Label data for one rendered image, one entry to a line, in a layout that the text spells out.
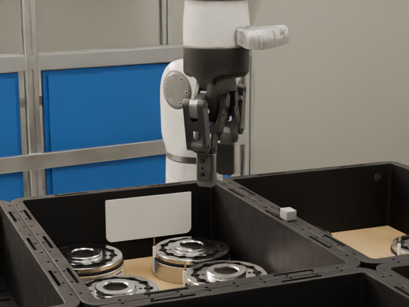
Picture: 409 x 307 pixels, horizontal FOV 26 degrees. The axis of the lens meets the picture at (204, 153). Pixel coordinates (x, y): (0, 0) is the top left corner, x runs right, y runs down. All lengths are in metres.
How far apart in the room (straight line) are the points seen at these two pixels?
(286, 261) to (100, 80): 1.99
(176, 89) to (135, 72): 1.69
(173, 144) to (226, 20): 0.46
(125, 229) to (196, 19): 0.38
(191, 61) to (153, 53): 2.08
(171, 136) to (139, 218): 0.20
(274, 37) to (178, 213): 0.38
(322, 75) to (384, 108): 0.47
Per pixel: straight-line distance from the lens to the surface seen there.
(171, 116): 1.38
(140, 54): 3.04
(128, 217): 1.23
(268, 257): 1.11
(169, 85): 1.37
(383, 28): 4.80
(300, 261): 1.04
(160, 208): 1.24
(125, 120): 3.05
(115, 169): 3.07
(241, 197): 1.18
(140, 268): 1.21
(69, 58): 2.94
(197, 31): 0.97
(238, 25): 0.97
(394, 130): 4.94
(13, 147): 2.92
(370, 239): 1.35
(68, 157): 2.97
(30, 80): 2.90
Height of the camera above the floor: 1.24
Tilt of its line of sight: 13 degrees down
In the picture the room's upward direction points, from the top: straight up
